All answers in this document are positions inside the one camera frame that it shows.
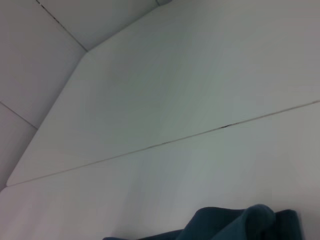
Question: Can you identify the teal blue printed t-shirt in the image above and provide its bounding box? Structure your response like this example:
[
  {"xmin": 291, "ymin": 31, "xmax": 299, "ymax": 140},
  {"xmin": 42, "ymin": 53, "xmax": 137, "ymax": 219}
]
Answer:
[{"xmin": 102, "ymin": 203, "xmax": 305, "ymax": 240}]

